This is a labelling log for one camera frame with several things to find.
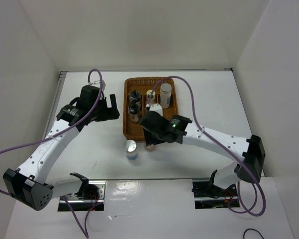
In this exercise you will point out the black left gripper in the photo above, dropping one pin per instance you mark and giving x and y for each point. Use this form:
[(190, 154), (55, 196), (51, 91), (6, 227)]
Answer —
[(109, 113)]

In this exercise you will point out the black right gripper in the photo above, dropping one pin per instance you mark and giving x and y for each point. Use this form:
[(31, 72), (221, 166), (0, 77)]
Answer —
[(149, 138)]

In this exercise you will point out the pink-capped spice bottle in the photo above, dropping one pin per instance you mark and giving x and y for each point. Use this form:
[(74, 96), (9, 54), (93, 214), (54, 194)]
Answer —
[(150, 148)]

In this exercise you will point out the black-capped brown spice bottle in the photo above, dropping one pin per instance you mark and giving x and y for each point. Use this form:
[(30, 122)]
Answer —
[(134, 112)]

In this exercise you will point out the yellow-capped spice bottle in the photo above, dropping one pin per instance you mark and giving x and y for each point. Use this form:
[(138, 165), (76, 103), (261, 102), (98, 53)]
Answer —
[(150, 98)]

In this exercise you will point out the black-capped white spice bottle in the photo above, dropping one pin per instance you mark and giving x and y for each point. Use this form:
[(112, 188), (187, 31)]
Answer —
[(135, 97)]

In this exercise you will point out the silver-capped white spice bottle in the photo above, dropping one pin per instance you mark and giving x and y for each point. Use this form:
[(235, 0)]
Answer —
[(165, 95)]

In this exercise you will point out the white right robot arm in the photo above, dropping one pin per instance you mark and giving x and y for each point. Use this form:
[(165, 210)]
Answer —
[(247, 154)]

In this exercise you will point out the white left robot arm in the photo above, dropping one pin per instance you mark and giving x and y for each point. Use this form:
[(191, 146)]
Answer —
[(28, 183)]

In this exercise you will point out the silver-capped blue-label bottle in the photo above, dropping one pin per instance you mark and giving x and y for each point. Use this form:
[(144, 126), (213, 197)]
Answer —
[(131, 151)]

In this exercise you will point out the brown wicker divided tray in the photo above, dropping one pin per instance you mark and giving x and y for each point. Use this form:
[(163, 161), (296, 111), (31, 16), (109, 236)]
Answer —
[(133, 130)]

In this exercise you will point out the aluminium table edge rail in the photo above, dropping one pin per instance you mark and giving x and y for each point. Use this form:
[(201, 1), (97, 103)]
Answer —
[(51, 116)]

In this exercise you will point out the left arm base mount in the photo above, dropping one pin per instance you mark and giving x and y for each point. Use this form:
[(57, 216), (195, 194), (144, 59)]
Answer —
[(92, 197)]

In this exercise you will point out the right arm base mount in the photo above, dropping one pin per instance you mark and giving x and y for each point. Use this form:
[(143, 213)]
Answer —
[(207, 197)]

